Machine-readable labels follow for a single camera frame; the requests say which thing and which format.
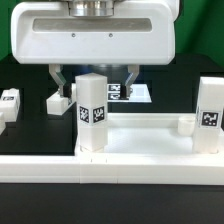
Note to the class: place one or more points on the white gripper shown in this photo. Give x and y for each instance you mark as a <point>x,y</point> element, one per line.
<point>134,32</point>

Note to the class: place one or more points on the white desk top tray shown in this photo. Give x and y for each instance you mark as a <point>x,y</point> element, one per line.
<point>143,135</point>

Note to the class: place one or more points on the white L-shaped fence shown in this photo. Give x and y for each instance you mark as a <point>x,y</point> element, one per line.
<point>197,169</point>

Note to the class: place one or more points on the white marker base plate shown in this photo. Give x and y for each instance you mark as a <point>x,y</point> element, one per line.
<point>97,94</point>

